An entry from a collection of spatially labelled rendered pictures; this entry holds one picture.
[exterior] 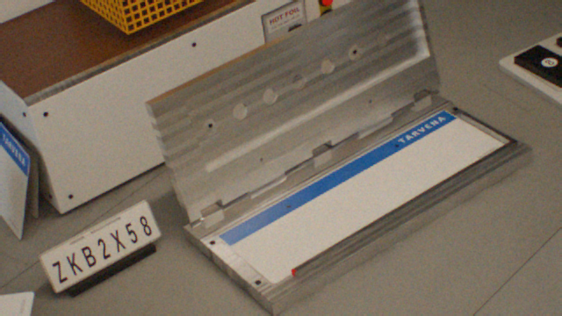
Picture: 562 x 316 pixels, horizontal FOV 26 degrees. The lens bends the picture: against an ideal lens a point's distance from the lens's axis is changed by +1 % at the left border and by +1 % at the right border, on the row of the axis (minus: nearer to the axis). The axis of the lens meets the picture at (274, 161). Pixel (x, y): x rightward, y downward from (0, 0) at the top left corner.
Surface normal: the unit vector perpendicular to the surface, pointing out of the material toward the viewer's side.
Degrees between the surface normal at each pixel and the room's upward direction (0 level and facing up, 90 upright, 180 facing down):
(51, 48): 0
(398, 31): 76
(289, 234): 0
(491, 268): 0
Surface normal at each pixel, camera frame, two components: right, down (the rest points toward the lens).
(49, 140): 0.58, 0.42
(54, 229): -0.13, -0.80
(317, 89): 0.53, 0.22
